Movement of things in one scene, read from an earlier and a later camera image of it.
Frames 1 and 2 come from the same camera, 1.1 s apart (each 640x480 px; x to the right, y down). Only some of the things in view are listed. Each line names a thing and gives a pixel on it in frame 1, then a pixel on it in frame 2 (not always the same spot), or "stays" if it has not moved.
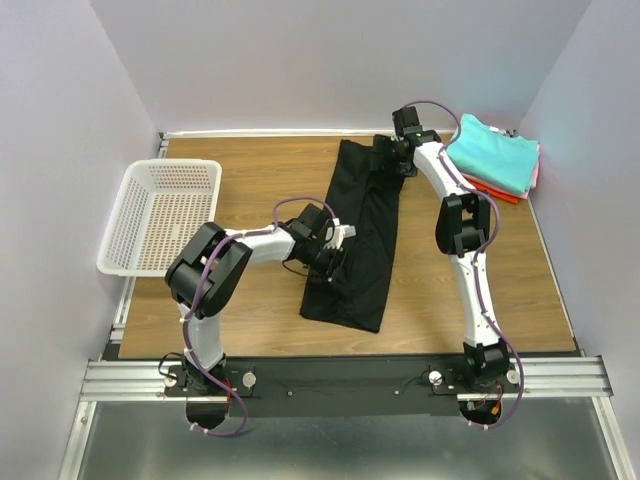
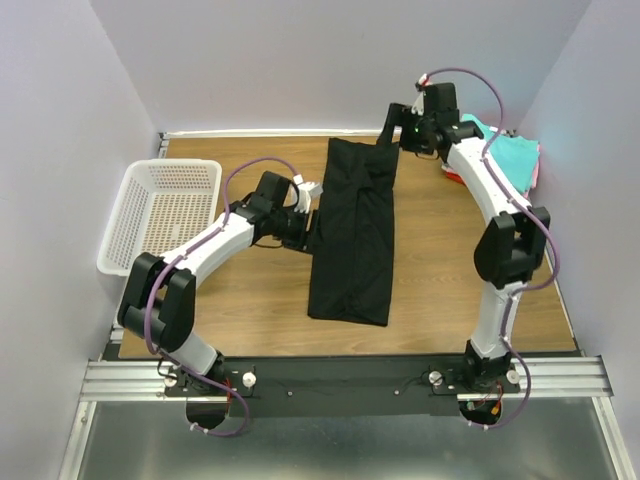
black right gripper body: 381,153 to 395,126
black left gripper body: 333,258 to 308,231
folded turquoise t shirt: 494,155 stays
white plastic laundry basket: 159,208 stays
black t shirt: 367,199 stays
